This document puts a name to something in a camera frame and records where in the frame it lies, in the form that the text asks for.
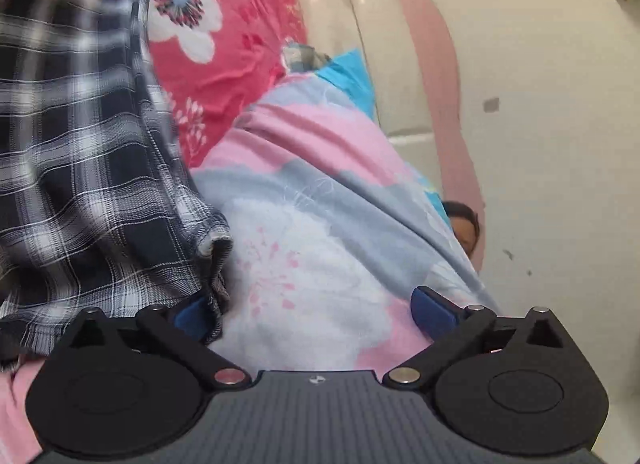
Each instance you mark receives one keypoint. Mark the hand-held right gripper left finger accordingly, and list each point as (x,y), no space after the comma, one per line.
(192,319)

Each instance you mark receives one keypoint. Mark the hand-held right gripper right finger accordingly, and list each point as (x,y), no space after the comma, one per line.
(430,311)

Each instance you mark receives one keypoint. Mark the black white plaid shirt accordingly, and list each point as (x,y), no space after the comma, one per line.
(75,144)

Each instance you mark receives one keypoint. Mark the pink grey floral quilt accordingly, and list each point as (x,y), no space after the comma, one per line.
(310,204)

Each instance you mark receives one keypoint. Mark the blue cloth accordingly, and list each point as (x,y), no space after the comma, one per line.
(350,74)

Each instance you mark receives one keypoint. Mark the pink cream headboard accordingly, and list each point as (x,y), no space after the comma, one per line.
(390,44)

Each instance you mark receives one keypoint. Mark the red floral blanket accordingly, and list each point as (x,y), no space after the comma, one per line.
(235,44)

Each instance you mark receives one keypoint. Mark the patterned grey cloth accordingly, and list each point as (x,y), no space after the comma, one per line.
(300,57)

